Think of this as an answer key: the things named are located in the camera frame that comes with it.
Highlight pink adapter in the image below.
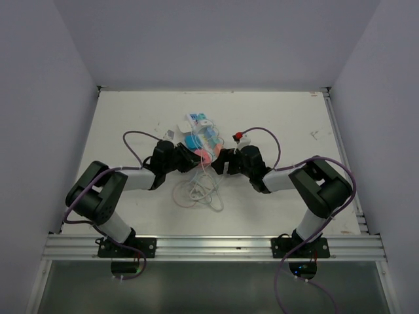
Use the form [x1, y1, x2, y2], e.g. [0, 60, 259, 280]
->
[193, 149, 213, 165]

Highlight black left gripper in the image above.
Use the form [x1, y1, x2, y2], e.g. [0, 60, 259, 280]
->
[163, 142, 204, 173]

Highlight aluminium mounting rail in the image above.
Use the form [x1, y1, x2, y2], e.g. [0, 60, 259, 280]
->
[42, 234, 386, 262]

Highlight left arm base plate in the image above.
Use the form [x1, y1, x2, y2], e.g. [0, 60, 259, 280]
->
[95, 237, 157, 258]

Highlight white adapter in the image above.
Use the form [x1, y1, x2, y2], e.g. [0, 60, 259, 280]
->
[177, 121, 192, 134]

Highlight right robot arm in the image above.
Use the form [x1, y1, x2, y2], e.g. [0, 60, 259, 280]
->
[211, 145, 357, 257]

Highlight orange charger plug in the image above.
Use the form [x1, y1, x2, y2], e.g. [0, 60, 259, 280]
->
[213, 143, 223, 157]

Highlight blue adapter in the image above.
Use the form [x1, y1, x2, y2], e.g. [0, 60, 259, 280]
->
[184, 135, 202, 150]

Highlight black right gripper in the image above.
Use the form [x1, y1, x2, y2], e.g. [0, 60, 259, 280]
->
[211, 148, 253, 179]

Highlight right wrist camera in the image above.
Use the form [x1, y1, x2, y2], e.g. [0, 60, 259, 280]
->
[232, 132, 251, 151]

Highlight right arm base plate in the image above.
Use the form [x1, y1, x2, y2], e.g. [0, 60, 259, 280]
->
[270, 234, 331, 259]

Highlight white charger plug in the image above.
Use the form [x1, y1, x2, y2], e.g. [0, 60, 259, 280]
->
[195, 119, 213, 131]

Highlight white power strip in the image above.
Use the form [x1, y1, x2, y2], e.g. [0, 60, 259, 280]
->
[185, 113, 219, 160]

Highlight mint green charging cable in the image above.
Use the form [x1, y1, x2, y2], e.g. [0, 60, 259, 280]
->
[189, 169, 220, 203]

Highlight light blue charger plug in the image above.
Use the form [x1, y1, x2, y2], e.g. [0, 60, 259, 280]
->
[204, 128, 216, 139]

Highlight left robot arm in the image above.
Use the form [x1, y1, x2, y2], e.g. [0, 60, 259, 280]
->
[64, 141, 200, 257]

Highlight light blue charging cable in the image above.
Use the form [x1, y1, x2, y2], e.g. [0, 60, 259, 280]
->
[188, 153, 225, 213]

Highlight mint green charger plug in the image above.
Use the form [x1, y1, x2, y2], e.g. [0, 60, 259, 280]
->
[208, 137, 220, 147]

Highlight pink charging cable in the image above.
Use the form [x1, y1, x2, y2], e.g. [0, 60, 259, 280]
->
[172, 156, 210, 208]

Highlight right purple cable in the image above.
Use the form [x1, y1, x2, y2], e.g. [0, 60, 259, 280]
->
[244, 126, 359, 314]

